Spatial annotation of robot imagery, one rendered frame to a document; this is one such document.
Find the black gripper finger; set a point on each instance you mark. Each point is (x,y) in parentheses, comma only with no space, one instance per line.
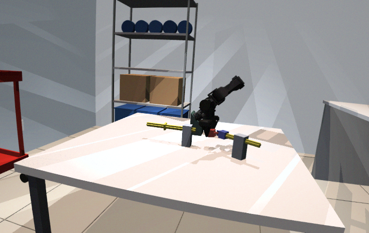
(214,124)
(206,130)

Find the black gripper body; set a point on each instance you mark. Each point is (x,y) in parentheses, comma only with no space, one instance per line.
(209,118)

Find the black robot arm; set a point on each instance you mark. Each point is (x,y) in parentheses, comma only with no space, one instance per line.
(218,96)

